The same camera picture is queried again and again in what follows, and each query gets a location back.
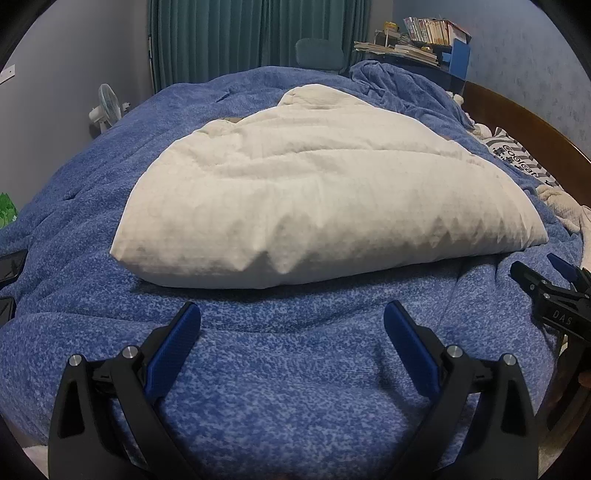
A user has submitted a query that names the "white desk rack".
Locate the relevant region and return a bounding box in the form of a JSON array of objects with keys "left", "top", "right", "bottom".
[{"left": 374, "top": 21, "right": 402, "bottom": 47}]

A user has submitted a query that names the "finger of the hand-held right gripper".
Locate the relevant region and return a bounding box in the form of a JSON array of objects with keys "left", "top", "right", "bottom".
[
  {"left": 510, "top": 261, "right": 555, "bottom": 301},
  {"left": 547, "top": 253, "right": 591, "bottom": 296}
]

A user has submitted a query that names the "blue fleece blanket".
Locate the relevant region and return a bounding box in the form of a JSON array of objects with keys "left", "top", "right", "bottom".
[{"left": 0, "top": 60, "right": 587, "bottom": 480}]

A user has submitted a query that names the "white electric fan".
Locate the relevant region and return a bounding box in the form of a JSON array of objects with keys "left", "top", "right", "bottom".
[{"left": 89, "top": 83, "right": 132, "bottom": 137}]

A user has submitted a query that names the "blue bookshelf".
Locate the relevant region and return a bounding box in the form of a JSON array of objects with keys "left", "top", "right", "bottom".
[{"left": 441, "top": 38, "right": 472, "bottom": 90}]

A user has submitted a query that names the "green shopping bag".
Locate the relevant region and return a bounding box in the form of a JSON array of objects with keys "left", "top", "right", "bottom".
[{"left": 0, "top": 191, "right": 19, "bottom": 229}]

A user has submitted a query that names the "row of books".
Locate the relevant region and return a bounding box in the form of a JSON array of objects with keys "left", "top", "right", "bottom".
[{"left": 403, "top": 16, "right": 472, "bottom": 47}]

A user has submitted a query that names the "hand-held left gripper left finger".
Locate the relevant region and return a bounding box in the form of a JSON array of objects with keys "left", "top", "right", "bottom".
[{"left": 47, "top": 301, "right": 202, "bottom": 480}]

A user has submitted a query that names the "cream puffer jacket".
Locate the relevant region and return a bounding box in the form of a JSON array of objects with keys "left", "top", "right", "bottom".
[{"left": 110, "top": 84, "right": 550, "bottom": 291}]

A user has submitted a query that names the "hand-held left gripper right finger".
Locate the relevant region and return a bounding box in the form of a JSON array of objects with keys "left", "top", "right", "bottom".
[{"left": 383, "top": 300, "right": 541, "bottom": 480}]

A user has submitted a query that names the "wooden headboard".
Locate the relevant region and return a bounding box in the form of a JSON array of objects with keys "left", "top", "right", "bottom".
[{"left": 463, "top": 80, "right": 591, "bottom": 197}]

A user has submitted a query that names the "striped pillow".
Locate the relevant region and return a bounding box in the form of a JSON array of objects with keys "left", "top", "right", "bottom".
[{"left": 480, "top": 124, "right": 561, "bottom": 190}]

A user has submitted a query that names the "teal chair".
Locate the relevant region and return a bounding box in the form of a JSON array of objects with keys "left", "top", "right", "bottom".
[{"left": 295, "top": 38, "right": 345, "bottom": 75}]

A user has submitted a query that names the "cream knit throw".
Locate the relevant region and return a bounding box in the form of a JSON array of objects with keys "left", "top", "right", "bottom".
[{"left": 536, "top": 187, "right": 589, "bottom": 236}]

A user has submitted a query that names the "stack of papers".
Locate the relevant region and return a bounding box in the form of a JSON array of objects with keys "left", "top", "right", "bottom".
[{"left": 353, "top": 41, "right": 439, "bottom": 65}]

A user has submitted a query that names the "teal curtain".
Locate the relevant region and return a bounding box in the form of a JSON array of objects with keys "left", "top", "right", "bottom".
[{"left": 147, "top": 0, "right": 372, "bottom": 95}]

